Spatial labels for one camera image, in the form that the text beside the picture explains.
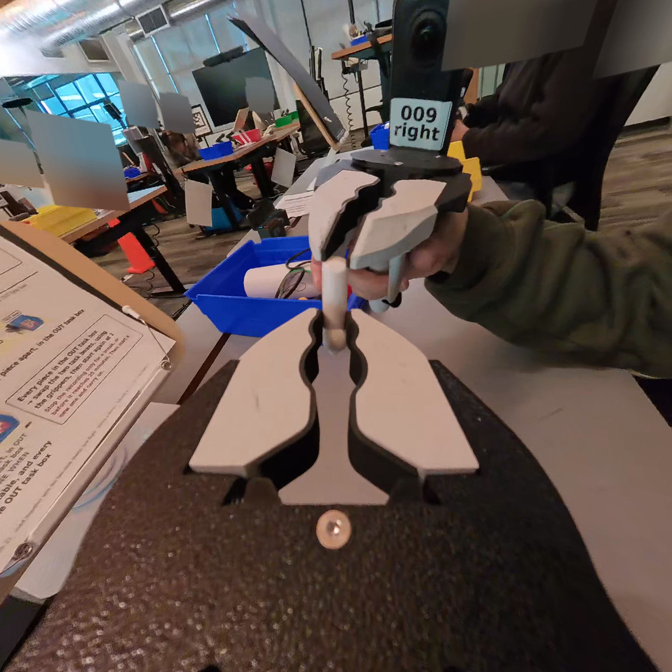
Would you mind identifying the black tilted board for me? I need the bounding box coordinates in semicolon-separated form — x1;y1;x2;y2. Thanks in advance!
228;13;348;153

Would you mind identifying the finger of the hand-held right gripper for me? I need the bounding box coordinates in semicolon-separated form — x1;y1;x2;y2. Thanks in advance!
308;170;390;263
349;178;448;272

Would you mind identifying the white paper roll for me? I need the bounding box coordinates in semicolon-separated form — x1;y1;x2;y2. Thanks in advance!
243;262;321;300

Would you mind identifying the black device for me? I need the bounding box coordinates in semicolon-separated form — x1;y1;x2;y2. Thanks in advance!
247;207;291;243

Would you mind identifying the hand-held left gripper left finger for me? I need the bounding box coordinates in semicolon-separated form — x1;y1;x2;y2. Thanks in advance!
188;307;322;491

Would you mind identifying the person's right hand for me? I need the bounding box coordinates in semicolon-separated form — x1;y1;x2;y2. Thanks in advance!
310;206;469;302

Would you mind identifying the person's right forearm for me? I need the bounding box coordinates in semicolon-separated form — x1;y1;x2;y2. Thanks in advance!
424;199;672;380

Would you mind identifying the white paper sheet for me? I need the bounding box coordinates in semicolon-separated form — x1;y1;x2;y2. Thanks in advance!
274;191;316;218

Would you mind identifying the orange traffic cone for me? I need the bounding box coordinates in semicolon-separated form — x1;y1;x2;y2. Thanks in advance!
117;231;156;275

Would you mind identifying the white stand base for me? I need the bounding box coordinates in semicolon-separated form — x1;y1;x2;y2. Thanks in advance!
16;401;182;602

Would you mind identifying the wood-edged desk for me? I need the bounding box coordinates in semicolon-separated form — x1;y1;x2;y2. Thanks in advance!
58;185;187;295
178;122;302;211
331;33;394;132

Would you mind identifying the silver air duct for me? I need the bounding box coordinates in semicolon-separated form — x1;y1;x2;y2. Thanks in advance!
0;0;176;50

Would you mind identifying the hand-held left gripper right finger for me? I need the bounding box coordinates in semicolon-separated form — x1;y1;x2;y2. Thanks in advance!
348;308;481;494

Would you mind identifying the printed instruction sheet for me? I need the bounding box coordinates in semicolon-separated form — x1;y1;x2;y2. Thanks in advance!
0;236;176;578

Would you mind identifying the large black monitor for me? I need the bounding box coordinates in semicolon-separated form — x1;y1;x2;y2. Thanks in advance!
191;47;281;129

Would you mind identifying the white plastic cylinder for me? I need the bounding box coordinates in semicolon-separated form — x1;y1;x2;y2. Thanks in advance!
321;257;349;353

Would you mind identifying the black cable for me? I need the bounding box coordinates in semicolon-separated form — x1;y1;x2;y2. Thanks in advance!
275;256;316;300

